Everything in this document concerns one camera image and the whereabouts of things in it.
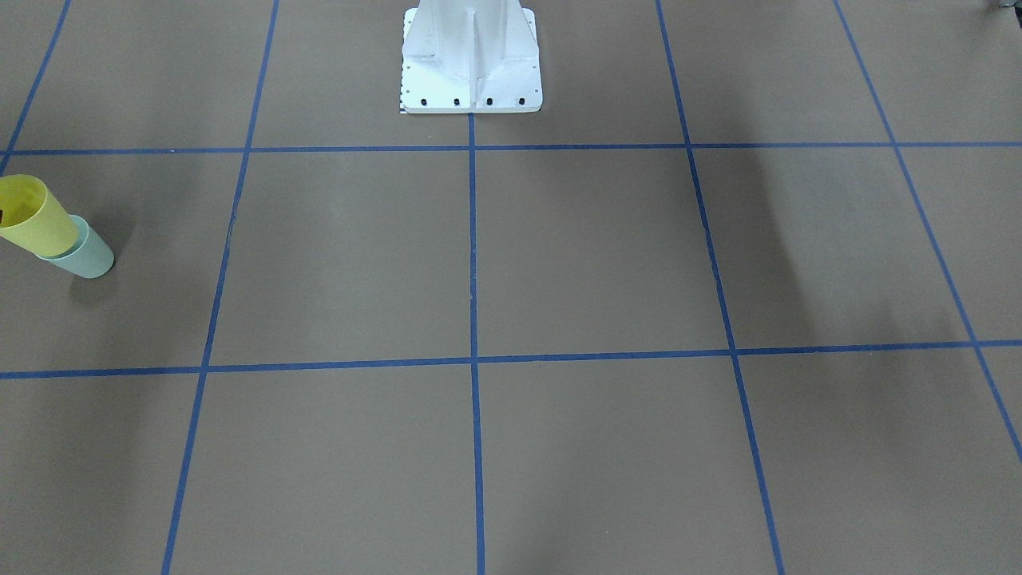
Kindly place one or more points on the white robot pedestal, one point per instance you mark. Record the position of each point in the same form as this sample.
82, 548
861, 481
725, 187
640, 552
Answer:
470, 57

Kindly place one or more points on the yellow plastic cup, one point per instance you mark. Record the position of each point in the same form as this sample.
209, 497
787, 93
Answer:
33, 219

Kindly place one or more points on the light green plastic cup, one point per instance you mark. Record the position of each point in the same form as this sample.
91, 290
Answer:
90, 256

